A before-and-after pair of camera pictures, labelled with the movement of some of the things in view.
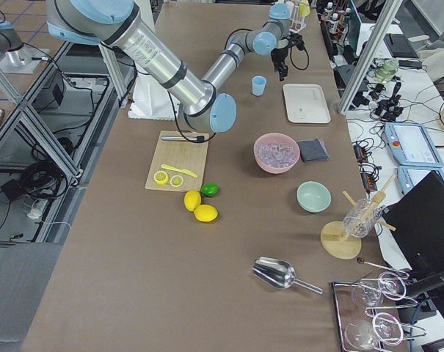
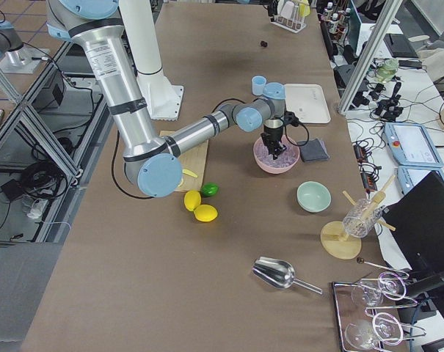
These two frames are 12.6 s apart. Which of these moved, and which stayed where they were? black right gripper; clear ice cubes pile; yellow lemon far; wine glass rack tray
Moved: black right gripper
Stayed: yellow lemon far; clear ice cubes pile; wine glass rack tray
